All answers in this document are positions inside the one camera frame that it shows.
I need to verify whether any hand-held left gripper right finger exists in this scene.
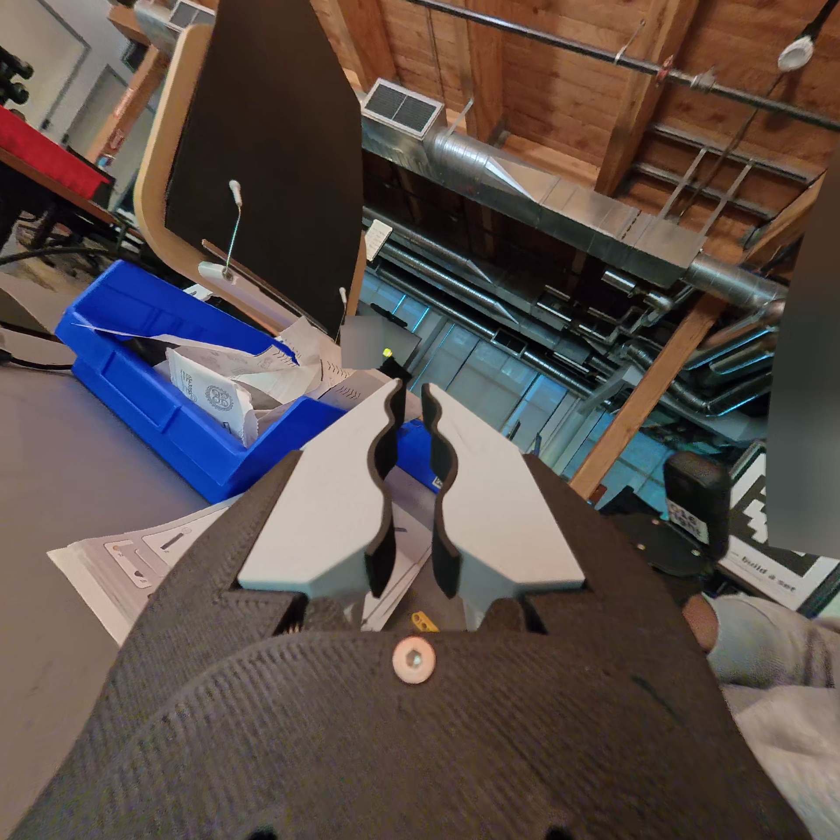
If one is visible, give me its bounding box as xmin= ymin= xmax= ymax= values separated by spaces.
xmin=420 ymin=382 xmax=587 ymax=630

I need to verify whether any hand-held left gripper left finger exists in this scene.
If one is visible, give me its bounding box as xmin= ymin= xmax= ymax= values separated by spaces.
xmin=236 ymin=378 xmax=405 ymax=599

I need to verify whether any person's right forearm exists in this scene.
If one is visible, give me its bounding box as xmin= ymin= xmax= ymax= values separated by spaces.
xmin=682 ymin=591 xmax=840 ymax=690

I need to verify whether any lego instruction booklet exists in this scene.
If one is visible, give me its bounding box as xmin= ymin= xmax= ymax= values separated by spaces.
xmin=47 ymin=453 xmax=460 ymax=647

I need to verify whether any pile of torn paper bags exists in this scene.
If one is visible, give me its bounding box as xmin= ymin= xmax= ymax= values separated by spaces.
xmin=72 ymin=315 xmax=408 ymax=454

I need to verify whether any blue plastic bin with papers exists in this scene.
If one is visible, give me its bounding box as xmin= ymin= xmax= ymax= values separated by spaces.
xmin=56 ymin=259 xmax=454 ymax=503

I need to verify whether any black chair with yellow tag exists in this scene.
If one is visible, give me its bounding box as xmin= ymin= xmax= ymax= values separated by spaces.
xmin=384 ymin=331 xmax=421 ymax=388

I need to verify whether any bundle of metal pipes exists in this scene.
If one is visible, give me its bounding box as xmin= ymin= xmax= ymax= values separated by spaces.
xmin=364 ymin=210 xmax=788 ymax=421

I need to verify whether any person's grey sweatshirt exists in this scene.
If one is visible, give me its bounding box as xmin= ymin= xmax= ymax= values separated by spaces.
xmin=722 ymin=682 xmax=840 ymax=840

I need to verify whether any wooden book stand black board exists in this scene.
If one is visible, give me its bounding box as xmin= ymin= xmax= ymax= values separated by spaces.
xmin=133 ymin=0 xmax=368 ymax=342

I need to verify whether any black ceiling pipe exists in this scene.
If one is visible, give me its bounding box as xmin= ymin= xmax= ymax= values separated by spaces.
xmin=407 ymin=0 xmax=840 ymax=132

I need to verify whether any white ceiling lamp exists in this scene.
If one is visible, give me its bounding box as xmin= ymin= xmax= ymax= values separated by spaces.
xmin=777 ymin=36 xmax=816 ymax=73

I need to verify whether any red plastic bin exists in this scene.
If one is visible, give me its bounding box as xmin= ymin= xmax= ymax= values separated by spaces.
xmin=0 ymin=105 xmax=112 ymax=198

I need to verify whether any black dumbbell rack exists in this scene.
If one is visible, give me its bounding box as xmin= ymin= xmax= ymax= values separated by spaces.
xmin=0 ymin=45 xmax=35 ymax=106

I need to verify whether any silver metal air duct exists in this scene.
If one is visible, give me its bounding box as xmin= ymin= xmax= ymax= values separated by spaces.
xmin=357 ymin=125 xmax=788 ymax=316

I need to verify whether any black power cable with plug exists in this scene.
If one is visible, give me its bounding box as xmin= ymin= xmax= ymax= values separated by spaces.
xmin=0 ymin=348 xmax=76 ymax=371

